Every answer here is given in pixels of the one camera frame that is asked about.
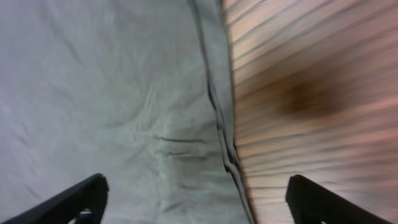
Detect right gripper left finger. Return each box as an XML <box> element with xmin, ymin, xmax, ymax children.
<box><xmin>3</xmin><ymin>174</ymin><xmax>109</xmax><ymax>224</ymax></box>

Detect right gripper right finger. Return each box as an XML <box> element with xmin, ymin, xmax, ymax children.
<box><xmin>285</xmin><ymin>175</ymin><xmax>391</xmax><ymax>224</ymax></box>

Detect grey khaki shorts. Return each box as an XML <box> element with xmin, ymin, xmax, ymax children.
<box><xmin>1</xmin><ymin>0</ymin><xmax>254</xmax><ymax>224</ymax></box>

